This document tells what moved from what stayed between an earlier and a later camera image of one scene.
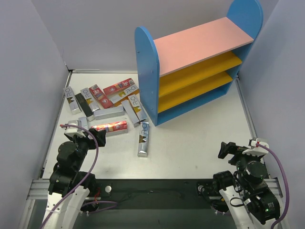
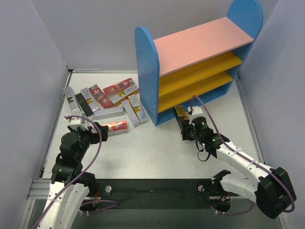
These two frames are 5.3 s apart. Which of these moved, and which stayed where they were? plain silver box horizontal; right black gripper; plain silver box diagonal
Moved: right black gripper
Stayed: plain silver box horizontal; plain silver box diagonal
